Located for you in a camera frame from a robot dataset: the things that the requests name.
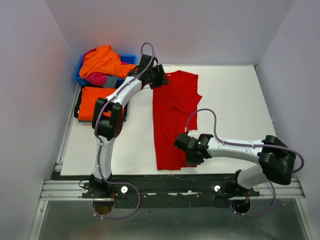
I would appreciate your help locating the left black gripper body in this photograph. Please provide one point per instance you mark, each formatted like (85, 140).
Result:
(154, 75)

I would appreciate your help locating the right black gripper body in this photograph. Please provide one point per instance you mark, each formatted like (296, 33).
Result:
(192, 160)

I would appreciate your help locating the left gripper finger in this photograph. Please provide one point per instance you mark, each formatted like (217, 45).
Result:
(162, 78)
(157, 84)

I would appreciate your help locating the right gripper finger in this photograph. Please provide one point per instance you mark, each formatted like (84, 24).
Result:
(194, 163)
(191, 157)

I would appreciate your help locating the red t shirt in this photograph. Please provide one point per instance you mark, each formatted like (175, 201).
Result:
(172, 104)

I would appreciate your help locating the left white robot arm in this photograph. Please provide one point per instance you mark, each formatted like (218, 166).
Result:
(108, 118)

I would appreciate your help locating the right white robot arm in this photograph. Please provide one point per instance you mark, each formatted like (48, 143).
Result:
(273, 161)

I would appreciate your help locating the black tray under stack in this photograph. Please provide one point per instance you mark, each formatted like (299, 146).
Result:
(76, 110)

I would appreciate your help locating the grey crumpled garment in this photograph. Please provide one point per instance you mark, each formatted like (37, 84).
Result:
(111, 82)

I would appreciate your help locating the crumpled orange t shirt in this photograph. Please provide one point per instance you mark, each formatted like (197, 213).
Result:
(105, 60)

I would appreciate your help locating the folded orange t shirt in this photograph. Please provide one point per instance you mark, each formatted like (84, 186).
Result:
(87, 105)

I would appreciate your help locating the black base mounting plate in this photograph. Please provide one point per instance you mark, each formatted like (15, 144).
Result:
(168, 191)

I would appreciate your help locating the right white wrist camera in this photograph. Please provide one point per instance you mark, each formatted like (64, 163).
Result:
(194, 134)

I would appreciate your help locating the aluminium extrusion rail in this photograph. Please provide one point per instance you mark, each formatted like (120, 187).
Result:
(61, 190)

